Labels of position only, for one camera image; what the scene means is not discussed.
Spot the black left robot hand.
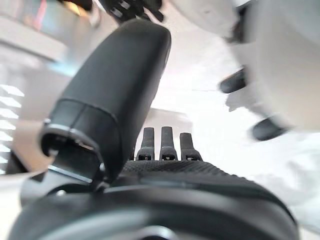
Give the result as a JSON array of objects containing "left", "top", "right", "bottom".
[{"left": 6, "top": 18, "right": 302, "bottom": 240}]

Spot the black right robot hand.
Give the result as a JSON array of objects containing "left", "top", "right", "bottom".
[{"left": 99, "top": 0, "right": 165, "bottom": 23}]

